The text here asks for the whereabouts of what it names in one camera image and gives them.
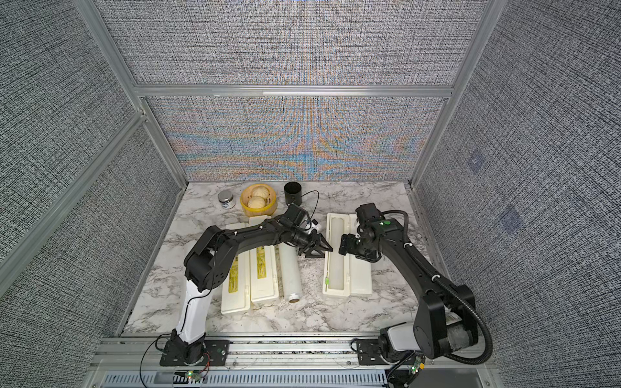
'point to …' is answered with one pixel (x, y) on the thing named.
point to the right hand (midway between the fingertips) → (349, 246)
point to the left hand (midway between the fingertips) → (334, 251)
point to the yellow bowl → (258, 200)
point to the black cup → (293, 192)
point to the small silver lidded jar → (226, 199)
